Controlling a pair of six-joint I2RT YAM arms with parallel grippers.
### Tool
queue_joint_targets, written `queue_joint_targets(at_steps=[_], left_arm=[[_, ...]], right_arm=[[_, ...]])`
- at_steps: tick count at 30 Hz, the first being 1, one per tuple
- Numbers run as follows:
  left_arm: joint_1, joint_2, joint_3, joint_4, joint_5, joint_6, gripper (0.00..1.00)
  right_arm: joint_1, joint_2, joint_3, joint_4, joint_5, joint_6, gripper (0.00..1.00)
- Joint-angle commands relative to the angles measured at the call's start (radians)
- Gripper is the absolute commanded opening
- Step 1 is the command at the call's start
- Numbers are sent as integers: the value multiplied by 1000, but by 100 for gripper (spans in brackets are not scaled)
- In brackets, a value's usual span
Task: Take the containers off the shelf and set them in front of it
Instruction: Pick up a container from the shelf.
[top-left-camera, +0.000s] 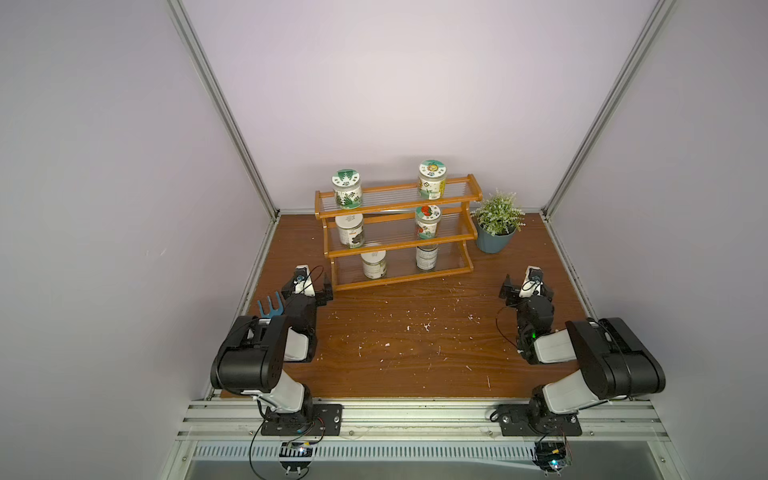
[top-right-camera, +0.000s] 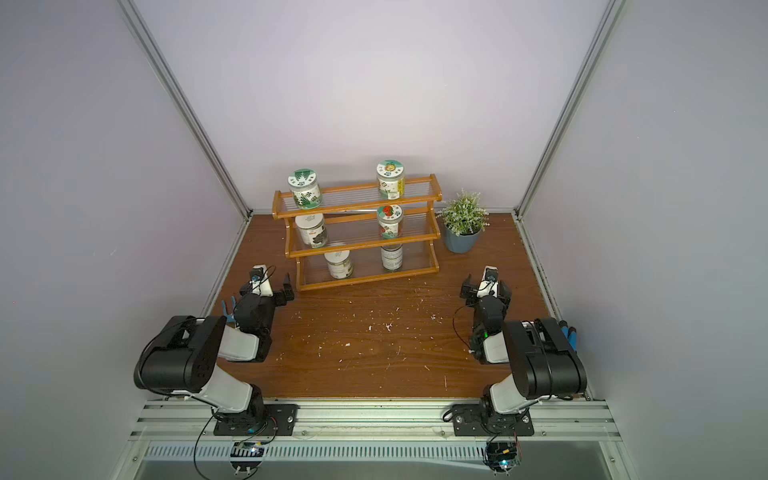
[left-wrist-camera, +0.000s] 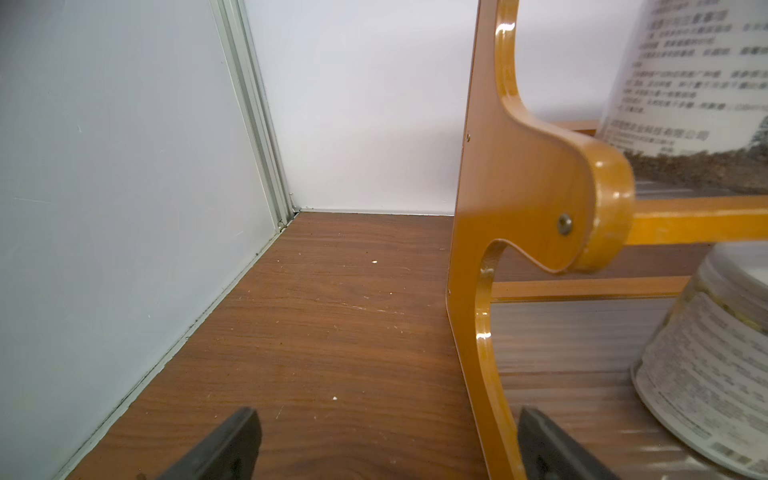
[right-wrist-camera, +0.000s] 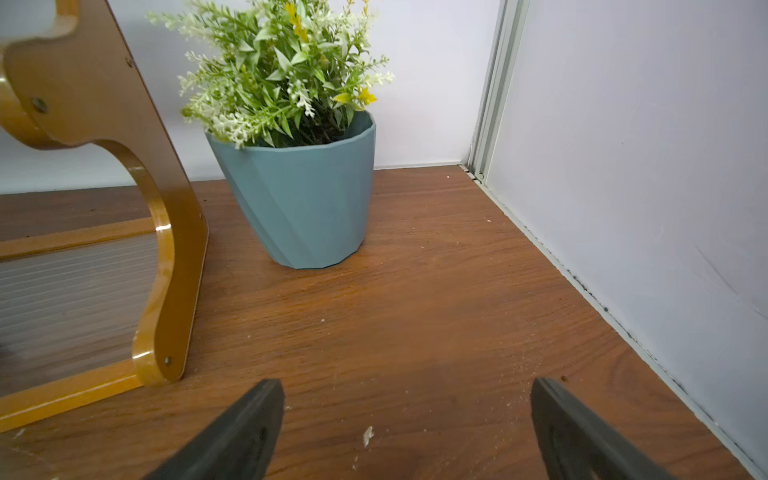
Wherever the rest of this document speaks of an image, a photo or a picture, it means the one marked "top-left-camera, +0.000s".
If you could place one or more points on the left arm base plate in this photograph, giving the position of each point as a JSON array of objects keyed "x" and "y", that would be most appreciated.
[{"x": 317, "y": 420}]

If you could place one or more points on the jar with plain white lid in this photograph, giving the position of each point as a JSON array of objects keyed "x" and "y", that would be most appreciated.
[{"x": 351, "y": 230}]

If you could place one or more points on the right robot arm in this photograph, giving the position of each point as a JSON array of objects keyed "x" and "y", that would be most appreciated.
[{"x": 612, "y": 361}]

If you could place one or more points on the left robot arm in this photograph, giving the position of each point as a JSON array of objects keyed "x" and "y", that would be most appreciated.
[{"x": 251, "y": 358}]

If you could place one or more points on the controller board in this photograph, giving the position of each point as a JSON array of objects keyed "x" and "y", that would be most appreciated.
[
  {"x": 295, "y": 457},
  {"x": 551, "y": 457}
]

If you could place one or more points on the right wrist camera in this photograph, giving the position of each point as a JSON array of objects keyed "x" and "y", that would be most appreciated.
[{"x": 533, "y": 284}]

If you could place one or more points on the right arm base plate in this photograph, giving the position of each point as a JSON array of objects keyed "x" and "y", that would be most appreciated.
[{"x": 524, "y": 421}]

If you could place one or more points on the jar with red strawberry lid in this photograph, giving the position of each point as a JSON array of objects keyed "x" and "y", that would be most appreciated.
[{"x": 427, "y": 219}]

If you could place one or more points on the aluminium front rail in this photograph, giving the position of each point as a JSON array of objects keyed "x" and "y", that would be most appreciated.
[{"x": 409, "y": 429}]

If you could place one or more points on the jar with green leaf lid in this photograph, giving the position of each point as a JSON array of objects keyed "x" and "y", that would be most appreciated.
[{"x": 347, "y": 188}]

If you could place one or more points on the right aluminium corner post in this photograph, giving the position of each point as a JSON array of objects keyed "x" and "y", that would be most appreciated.
[{"x": 654, "y": 23}]

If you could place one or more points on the jar with sunflower lid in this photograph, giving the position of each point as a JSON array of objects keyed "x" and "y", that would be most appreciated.
[{"x": 432, "y": 179}]

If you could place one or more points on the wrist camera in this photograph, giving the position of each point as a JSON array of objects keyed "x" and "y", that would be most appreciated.
[
  {"x": 303, "y": 279},
  {"x": 533, "y": 284}
]

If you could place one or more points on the aluminium corner post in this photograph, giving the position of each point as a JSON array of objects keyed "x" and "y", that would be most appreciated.
[
  {"x": 186, "y": 30},
  {"x": 654, "y": 23}
]

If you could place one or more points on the right controller board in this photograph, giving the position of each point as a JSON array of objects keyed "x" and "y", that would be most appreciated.
[{"x": 551, "y": 457}]

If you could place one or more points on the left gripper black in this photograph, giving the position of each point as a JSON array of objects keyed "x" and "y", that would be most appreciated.
[{"x": 306, "y": 297}]

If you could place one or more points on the left controller board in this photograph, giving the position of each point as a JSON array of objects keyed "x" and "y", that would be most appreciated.
[{"x": 295, "y": 457}]

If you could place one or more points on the left aluminium corner post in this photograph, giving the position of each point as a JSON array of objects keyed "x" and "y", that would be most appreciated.
[{"x": 186, "y": 30}]

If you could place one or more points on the blue garden hand rake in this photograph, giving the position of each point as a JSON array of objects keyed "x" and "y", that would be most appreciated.
[{"x": 272, "y": 307}]

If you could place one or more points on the potted green plant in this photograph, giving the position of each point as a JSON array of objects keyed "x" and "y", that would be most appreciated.
[{"x": 498, "y": 219}]

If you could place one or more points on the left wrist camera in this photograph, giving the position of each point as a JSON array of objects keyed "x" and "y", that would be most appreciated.
[{"x": 303, "y": 279}]

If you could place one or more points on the wooden three-tier shelf rack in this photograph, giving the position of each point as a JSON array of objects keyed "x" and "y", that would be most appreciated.
[{"x": 389, "y": 219}]

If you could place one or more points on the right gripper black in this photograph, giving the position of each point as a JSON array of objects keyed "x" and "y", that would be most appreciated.
[{"x": 527, "y": 299}]

